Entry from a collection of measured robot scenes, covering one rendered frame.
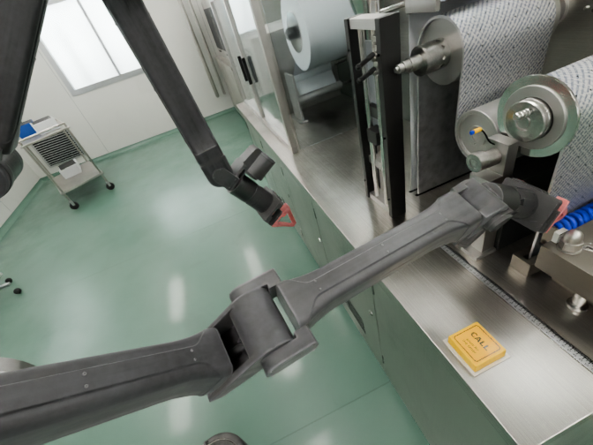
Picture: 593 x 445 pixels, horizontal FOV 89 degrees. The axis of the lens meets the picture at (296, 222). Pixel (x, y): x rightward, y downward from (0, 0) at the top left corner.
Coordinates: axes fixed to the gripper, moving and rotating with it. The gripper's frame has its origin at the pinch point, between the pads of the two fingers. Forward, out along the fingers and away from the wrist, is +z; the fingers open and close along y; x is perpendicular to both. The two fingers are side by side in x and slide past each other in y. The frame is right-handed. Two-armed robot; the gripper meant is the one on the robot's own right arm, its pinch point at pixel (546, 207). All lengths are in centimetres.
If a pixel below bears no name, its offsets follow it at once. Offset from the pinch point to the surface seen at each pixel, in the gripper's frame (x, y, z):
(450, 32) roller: 25.7, -28.4, -15.6
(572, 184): 5.4, 0.4, 2.0
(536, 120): 13.8, -3.7, -12.4
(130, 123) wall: -148, -559, -110
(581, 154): 10.7, 0.4, -1.8
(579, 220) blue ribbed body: -0.7, 3.4, 6.7
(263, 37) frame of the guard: 17, -102, -35
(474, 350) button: -26.6, 10.7, -14.3
